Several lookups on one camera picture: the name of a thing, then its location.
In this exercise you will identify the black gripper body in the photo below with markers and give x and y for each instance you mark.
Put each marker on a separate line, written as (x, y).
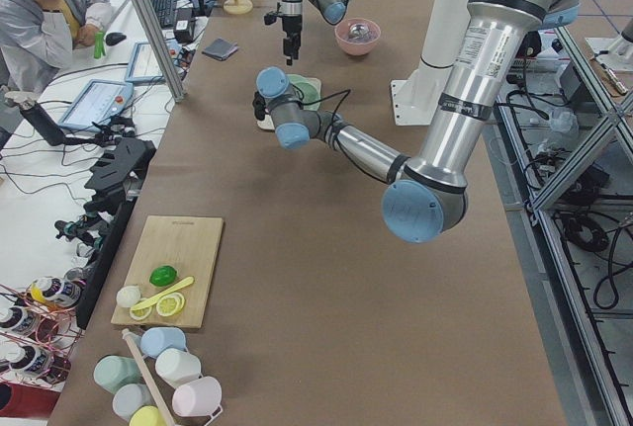
(289, 27)

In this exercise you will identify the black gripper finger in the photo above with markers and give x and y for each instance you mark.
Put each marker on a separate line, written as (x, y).
(296, 45)
(288, 50)

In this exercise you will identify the green bowl on tray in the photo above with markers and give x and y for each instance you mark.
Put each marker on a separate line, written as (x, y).
(307, 88)

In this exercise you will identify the pink bowl with ice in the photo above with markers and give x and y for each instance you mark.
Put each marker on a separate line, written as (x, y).
(356, 49)

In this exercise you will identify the metal ice scoop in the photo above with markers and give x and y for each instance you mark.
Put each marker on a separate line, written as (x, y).
(359, 33)

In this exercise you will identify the grey folded cloth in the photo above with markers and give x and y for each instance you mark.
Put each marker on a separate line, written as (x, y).
(220, 49)

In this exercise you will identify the black keyboard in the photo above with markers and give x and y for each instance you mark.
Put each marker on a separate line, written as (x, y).
(165, 12)

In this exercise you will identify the blue teach pendant far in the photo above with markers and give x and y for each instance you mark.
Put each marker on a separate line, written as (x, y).
(143, 67)

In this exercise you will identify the blue teach pendant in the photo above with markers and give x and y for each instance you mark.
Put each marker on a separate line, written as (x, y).
(96, 104)
(143, 67)

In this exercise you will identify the black computer mouse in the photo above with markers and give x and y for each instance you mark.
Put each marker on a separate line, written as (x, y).
(114, 38)

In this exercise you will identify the blue teach pendant near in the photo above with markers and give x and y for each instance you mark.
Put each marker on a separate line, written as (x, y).
(96, 104)

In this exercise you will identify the wooden cutting board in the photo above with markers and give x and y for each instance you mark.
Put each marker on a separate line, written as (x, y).
(176, 253)

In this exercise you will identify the seated person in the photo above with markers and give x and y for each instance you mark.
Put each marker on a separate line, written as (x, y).
(38, 37)

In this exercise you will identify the yellow plastic knife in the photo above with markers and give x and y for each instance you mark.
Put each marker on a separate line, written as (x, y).
(163, 295)

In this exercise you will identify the green lime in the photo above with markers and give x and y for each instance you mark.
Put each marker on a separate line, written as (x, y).
(163, 276)

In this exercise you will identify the yellow lemon slices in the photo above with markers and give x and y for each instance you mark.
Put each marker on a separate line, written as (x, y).
(164, 306)

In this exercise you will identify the white garlic bulb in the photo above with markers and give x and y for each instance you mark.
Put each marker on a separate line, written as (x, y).
(128, 296)

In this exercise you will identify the blue mug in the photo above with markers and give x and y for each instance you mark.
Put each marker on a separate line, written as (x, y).
(156, 340)

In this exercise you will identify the white mug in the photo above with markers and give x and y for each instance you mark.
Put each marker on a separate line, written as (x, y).
(178, 367)

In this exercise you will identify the pink mug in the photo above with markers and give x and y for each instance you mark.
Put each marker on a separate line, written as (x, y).
(200, 397)

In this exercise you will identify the wooden mug rack rod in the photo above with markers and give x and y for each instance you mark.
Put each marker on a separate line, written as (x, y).
(155, 393)

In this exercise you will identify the green mug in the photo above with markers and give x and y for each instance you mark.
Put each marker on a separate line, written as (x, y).
(113, 372)

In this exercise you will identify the grey mug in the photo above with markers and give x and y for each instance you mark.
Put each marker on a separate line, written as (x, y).
(129, 399)

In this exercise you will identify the yellow mug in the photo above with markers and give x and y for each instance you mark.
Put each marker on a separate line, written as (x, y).
(148, 415)

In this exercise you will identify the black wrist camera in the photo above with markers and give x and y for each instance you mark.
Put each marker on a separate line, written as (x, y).
(272, 17)
(259, 107)

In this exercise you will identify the aluminium frame post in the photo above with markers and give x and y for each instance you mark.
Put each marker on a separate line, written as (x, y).
(150, 25)

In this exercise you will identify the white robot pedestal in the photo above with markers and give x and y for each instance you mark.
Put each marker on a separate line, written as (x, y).
(415, 99)

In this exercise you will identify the copper wire bottle rack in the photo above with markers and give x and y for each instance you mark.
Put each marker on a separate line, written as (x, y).
(39, 331)

